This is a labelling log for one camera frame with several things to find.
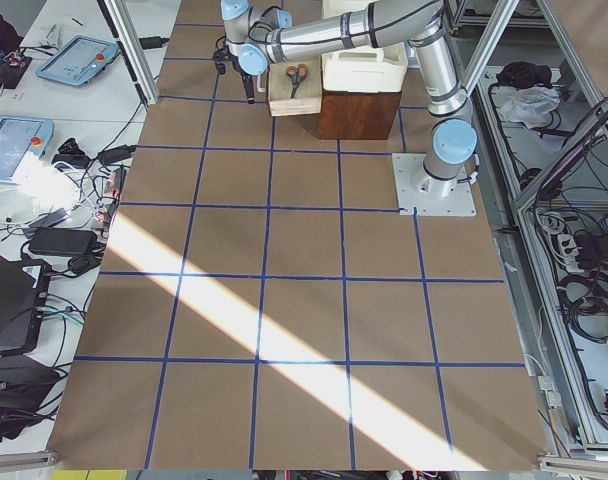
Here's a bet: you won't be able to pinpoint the blue teach pendant far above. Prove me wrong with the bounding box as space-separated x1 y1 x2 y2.
36 35 119 87

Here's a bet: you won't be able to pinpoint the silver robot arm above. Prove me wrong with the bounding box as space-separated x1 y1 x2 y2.
220 1 477 198

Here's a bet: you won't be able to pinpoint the crumpled white cloth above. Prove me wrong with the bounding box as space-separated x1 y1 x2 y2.
498 86 560 129

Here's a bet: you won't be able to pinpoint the blue teach pendant near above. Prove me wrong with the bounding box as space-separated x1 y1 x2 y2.
0 115 54 184

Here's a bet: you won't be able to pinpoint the blue teach pendant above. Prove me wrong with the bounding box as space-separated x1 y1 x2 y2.
0 115 54 184
36 35 119 87

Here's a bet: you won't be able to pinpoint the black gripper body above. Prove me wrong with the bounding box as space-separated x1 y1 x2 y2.
225 37 244 73

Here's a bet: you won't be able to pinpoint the black cloth bundle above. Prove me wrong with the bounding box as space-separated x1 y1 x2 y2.
496 61 552 89

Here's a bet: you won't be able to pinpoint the dark brown wooden cabinet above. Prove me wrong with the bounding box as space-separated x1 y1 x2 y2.
318 90 402 140

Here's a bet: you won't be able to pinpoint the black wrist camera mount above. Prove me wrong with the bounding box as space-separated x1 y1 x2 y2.
212 36 229 75

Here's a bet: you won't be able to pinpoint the black orange scissors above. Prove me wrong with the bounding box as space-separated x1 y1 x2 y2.
285 63 308 99

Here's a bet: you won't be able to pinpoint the black laptop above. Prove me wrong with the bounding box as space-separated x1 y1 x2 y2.
0 256 52 356

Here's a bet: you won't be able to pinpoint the light wooden drawer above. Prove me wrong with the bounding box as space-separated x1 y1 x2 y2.
256 59 324 118

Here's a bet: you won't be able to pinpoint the black power adapter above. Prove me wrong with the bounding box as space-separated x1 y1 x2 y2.
28 227 97 257

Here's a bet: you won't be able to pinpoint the aluminium frame post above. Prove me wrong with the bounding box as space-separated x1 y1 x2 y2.
97 0 159 108

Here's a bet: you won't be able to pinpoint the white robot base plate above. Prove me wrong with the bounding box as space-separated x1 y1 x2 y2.
392 153 476 217

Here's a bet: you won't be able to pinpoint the white plastic tray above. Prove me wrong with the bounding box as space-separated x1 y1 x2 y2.
319 0 410 94

